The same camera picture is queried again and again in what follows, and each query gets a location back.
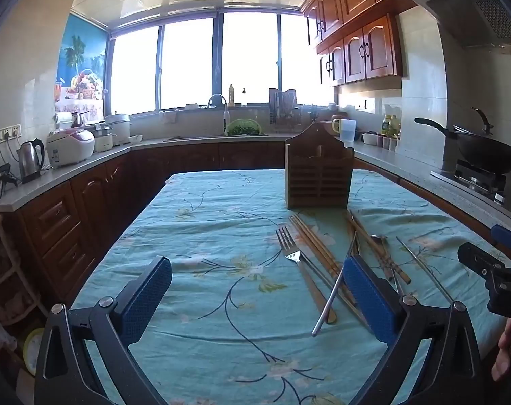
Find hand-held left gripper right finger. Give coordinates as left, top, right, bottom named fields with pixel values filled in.
left=343, top=255, right=484, bottom=405

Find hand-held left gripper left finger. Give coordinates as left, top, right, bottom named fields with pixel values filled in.
left=35, top=255, right=173, bottom=405

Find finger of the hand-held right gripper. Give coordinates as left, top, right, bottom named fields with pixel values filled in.
left=490, top=224, right=511, bottom=250
left=457, top=242, right=511, bottom=282

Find metal chopstick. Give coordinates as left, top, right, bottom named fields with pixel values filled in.
left=396, top=236, right=455, bottom=303
left=312, top=231, right=359, bottom=337

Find metal spoon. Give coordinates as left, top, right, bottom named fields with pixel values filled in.
left=370, top=233, right=404, bottom=295

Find metal fork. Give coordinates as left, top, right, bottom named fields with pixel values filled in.
left=276, top=226, right=338, bottom=325

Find wooden utensil holder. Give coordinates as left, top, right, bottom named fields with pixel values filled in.
left=285, top=122, right=355, bottom=210

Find person's right hand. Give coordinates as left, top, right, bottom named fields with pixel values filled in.
left=491, top=318, right=511, bottom=382

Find gas stove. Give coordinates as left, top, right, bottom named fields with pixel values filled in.
left=430, top=158, right=511, bottom=220

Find teal floral tablecloth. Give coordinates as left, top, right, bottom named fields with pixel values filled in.
left=70, top=169, right=509, bottom=405

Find black wok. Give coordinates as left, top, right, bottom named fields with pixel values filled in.
left=414, top=107, right=511, bottom=174

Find wooden lower cabinets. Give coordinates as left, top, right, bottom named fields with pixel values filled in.
left=0, top=141, right=290, bottom=304

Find wooden cabinets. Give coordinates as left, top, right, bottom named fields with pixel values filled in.
left=0, top=141, right=290, bottom=304
left=300, top=0, right=433, bottom=89

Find yellow rimmed basin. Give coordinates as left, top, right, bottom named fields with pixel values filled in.
left=22, top=327, right=45, bottom=376

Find white storage rack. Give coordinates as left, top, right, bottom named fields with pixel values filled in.
left=0, top=213, right=49, bottom=338

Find cooking oil bottles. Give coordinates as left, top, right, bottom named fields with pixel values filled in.
left=381, top=114, right=402, bottom=140

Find small white cooker pot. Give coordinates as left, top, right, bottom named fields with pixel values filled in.
left=93, top=122, right=114, bottom=153

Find clear plastic pitcher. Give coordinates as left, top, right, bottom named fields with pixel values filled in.
left=339, top=119, right=357, bottom=144

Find white pink rice cooker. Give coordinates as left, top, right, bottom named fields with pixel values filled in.
left=46, top=129, right=96, bottom=168

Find large white cooker pot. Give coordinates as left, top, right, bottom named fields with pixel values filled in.
left=105, top=112, right=131, bottom=146

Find steel electric kettle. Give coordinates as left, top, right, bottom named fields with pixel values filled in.
left=18, top=138, right=46, bottom=184

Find green colander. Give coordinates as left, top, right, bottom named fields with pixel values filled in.
left=226, top=119, right=262, bottom=136

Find chrome sink faucet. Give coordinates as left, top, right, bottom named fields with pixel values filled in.
left=207, top=94, right=231, bottom=136

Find steel range hood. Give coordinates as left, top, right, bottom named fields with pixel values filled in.
left=401, top=0, right=511, bottom=55

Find kitchen window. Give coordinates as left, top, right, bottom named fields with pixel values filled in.
left=105, top=8, right=336, bottom=116

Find wooden upper cabinets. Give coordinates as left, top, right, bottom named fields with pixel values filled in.
left=300, top=0, right=433, bottom=89

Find wall socket strip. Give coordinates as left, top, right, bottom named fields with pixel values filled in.
left=0, top=124, right=22, bottom=143

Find tropical wall poster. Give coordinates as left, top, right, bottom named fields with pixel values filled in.
left=55, top=13, right=108, bottom=112

